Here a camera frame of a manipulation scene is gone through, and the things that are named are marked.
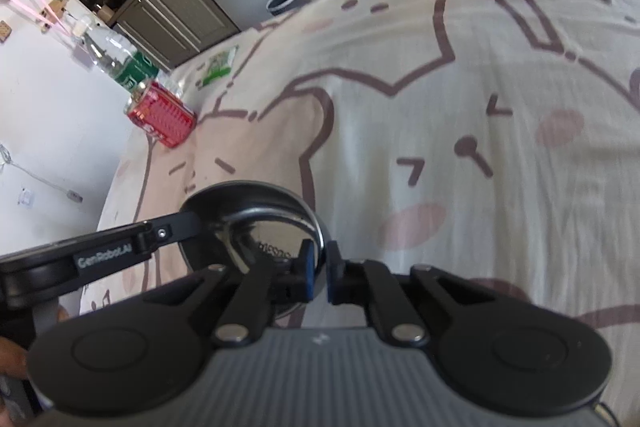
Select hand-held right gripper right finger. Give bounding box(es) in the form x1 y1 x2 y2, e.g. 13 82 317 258
325 240 507 349

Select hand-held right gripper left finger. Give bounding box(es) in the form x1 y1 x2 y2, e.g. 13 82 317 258
142 239 317 349

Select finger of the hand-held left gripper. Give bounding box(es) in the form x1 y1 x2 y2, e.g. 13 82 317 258
135 211 207 254

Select round steel bowl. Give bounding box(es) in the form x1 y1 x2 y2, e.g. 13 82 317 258
177 180 334 308

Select person's left hand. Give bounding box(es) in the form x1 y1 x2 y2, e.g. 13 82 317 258
0 338 29 381

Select red soda can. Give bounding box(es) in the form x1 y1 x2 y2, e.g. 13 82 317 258
123 80 197 150

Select cartoon printed tablecloth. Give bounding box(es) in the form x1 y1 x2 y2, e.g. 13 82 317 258
77 0 640 427

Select green packet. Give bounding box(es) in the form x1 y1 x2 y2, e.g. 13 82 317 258
195 46 237 89

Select clear water bottle green label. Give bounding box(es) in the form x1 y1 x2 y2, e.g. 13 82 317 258
73 17 184 101

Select grey kitchen cabinet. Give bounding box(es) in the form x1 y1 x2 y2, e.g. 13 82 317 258
114 0 241 70

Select dark round trash bin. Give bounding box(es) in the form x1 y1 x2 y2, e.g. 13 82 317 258
266 0 305 16

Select white charging cable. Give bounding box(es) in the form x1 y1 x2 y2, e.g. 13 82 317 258
0 144 84 204

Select wooden wall hooks pink ribbons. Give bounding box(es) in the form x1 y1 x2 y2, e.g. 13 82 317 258
0 0 72 44

